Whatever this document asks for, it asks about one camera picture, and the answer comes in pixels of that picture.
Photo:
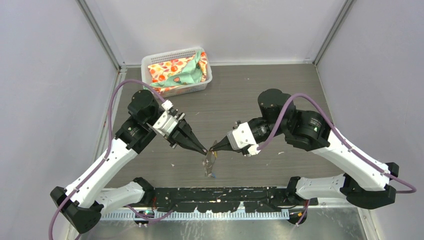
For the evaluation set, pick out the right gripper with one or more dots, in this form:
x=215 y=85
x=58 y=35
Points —
x=223 y=144

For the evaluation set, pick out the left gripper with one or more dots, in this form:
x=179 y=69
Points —
x=182 y=129

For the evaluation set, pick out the metal key organizer plate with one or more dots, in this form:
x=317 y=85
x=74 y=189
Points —
x=208 y=163

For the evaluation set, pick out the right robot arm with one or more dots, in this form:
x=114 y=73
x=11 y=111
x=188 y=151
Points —
x=364 y=182

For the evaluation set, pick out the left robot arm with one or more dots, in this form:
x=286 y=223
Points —
x=83 y=202

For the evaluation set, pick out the floral cloth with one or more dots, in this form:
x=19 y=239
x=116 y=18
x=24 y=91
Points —
x=178 y=72

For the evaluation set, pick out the white plastic basket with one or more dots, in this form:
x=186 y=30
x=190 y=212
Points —
x=165 y=56

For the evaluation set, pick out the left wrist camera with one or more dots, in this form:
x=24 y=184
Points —
x=168 y=120

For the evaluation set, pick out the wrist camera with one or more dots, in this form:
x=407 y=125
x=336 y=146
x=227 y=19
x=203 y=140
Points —
x=168 y=120
x=242 y=138

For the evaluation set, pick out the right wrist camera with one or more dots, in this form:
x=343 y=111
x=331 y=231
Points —
x=242 y=138

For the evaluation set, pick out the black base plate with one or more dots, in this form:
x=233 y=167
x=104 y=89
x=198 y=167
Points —
x=265 y=199

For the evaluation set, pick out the white cable duct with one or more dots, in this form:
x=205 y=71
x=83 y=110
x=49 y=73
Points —
x=240 y=214

